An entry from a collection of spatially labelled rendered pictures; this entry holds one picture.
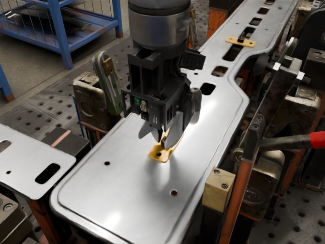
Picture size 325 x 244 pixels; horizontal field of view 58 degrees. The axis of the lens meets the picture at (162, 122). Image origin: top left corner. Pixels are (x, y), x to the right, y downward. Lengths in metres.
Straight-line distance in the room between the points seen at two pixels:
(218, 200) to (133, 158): 0.18
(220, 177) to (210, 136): 0.16
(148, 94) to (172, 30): 0.09
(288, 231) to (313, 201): 0.13
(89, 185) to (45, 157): 0.11
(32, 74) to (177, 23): 2.53
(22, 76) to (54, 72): 0.26
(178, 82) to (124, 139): 0.19
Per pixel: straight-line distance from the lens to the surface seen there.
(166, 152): 0.53
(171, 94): 0.40
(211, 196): 0.43
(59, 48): 2.74
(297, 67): 0.38
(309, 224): 0.88
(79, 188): 0.50
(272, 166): 0.47
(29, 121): 1.15
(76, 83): 0.65
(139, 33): 0.36
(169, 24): 0.35
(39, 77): 2.76
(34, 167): 0.56
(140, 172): 0.50
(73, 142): 0.60
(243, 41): 0.90
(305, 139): 0.43
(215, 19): 1.24
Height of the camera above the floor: 1.39
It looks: 42 degrees down
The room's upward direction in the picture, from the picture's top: straight up
